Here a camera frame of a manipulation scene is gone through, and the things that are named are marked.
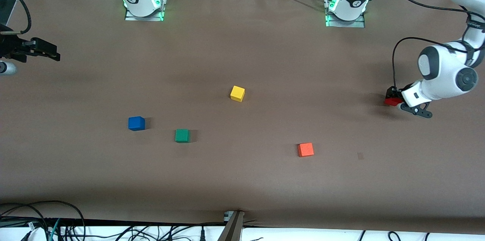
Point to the blue block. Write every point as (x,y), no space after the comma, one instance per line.
(136,124)

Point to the red block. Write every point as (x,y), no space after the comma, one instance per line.
(393,101)

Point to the green block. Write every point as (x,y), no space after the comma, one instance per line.
(182,136)

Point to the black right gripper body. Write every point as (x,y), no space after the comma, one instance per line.
(8,48)

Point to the orange block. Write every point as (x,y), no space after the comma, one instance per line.
(305,150)

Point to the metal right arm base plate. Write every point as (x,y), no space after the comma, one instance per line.
(161,14)

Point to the brown tape patch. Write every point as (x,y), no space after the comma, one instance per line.
(360,155)

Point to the yellow block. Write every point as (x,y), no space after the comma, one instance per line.
(237,93)

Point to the black left camera bracket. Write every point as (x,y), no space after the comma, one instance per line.
(418,111)

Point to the grey metal post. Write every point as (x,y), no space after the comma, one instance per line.
(232,229)

